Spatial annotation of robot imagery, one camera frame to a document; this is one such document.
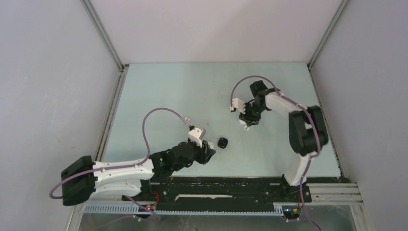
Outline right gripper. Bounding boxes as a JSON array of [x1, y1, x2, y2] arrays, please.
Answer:
[[239, 101, 266, 125]]

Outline black charging case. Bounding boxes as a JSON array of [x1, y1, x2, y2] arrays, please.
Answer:
[[217, 137, 229, 149]]

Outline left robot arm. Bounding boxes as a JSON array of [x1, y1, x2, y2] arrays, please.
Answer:
[[61, 141, 216, 206]]

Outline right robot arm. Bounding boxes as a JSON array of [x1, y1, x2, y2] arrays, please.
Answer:
[[229, 80, 329, 201]]

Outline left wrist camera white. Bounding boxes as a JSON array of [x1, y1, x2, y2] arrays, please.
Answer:
[[188, 126, 206, 148]]

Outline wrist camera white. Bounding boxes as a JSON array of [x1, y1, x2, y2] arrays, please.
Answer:
[[188, 126, 206, 148], [229, 98, 245, 114]]

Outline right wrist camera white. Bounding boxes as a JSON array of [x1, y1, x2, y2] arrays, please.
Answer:
[[229, 98, 245, 114]]

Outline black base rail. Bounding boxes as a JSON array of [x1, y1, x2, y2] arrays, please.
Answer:
[[132, 176, 312, 211]]

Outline white cable duct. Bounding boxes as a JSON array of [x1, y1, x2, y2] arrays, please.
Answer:
[[83, 203, 283, 216]]

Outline left corner aluminium post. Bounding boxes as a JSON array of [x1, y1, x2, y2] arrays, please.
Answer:
[[80, 0, 124, 72]]

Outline corner aluminium post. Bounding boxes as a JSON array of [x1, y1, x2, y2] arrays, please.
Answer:
[[80, 0, 124, 72], [307, 0, 351, 71]]

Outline aluminium frame rail front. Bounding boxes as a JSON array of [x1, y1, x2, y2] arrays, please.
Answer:
[[82, 183, 363, 217]]

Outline right corner aluminium post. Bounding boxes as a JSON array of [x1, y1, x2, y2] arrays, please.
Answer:
[[307, 0, 351, 71]]

